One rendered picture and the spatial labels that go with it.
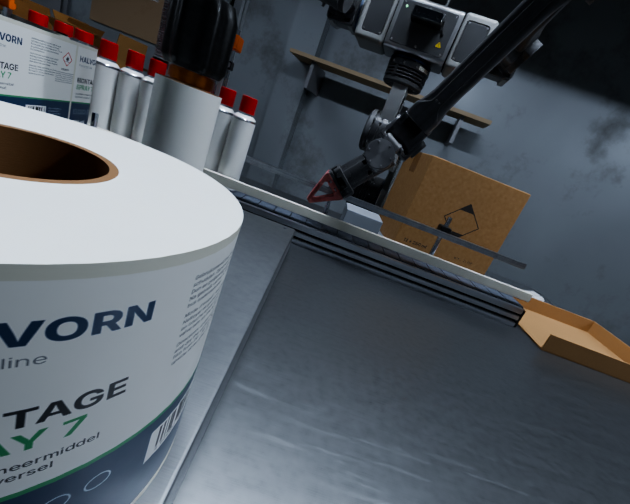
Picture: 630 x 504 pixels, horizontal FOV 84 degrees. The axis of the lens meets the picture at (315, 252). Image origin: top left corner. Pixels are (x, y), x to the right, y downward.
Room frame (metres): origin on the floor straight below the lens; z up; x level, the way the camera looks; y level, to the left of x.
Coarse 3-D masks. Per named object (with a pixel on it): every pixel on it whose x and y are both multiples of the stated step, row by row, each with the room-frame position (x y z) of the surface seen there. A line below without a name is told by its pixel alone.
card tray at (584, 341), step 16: (528, 304) 0.95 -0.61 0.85; (544, 304) 0.95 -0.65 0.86; (528, 320) 0.85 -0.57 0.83; (544, 320) 0.91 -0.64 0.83; (560, 320) 0.96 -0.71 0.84; (576, 320) 0.96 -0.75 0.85; (544, 336) 0.78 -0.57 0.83; (560, 336) 0.82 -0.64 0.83; (576, 336) 0.88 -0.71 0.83; (592, 336) 0.94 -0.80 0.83; (608, 336) 0.90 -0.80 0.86; (560, 352) 0.69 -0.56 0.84; (576, 352) 0.70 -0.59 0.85; (592, 352) 0.70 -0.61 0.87; (608, 352) 0.85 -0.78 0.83; (624, 352) 0.84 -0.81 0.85; (592, 368) 0.70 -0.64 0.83; (608, 368) 0.70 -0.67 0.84; (624, 368) 0.70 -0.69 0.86
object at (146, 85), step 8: (152, 64) 0.76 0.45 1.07; (160, 64) 0.76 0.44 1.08; (152, 72) 0.76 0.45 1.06; (160, 72) 0.76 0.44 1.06; (144, 80) 0.75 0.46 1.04; (152, 80) 0.75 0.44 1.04; (144, 88) 0.75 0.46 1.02; (144, 96) 0.75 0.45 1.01; (144, 104) 0.75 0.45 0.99; (136, 112) 0.75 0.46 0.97; (144, 112) 0.75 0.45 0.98; (136, 120) 0.75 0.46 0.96; (144, 120) 0.75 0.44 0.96; (136, 128) 0.75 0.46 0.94; (136, 136) 0.75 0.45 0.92
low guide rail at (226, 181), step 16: (224, 176) 0.74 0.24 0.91; (256, 192) 0.74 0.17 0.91; (288, 208) 0.75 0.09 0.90; (304, 208) 0.75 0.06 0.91; (336, 224) 0.75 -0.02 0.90; (368, 240) 0.76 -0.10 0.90; (384, 240) 0.76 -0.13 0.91; (416, 256) 0.76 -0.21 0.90; (432, 256) 0.76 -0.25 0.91; (464, 272) 0.77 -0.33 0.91; (496, 288) 0.77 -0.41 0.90; (512, 288) 0.77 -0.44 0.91
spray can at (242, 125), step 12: (240, 108) 0.77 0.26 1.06; (252, 108) 0.77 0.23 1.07; (240, 120) 0.75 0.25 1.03; (252, 120) 0.77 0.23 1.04; (228, 132) 0.76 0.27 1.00; (240, 132) 0.76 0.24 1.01; (252, 132) 0.78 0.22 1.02; (228, 144) 0.76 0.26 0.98; (240, 144) 0.76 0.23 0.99; (228, 156) 0.75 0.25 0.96; (240, 156) 0.76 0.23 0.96; (228, 168) 0.75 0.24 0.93; (240, 168) 0.77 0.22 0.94
